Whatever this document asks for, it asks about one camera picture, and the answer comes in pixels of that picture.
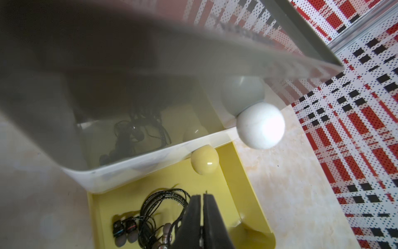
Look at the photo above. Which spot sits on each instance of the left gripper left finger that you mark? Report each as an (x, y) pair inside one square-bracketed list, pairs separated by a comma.
[(189, 233)]

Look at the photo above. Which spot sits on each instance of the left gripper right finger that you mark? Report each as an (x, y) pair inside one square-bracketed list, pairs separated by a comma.
[(215, 234)]

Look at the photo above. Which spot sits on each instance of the black earphones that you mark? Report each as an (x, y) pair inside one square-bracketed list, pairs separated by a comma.
[(166, 239), (142, 228)]

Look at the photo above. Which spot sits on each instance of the white drawer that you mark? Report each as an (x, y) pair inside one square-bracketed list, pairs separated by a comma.
[(104, 179)]

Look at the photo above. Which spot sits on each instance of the three-drawer storage cabinet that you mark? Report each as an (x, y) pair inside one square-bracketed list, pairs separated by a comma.
[(98, 84)]

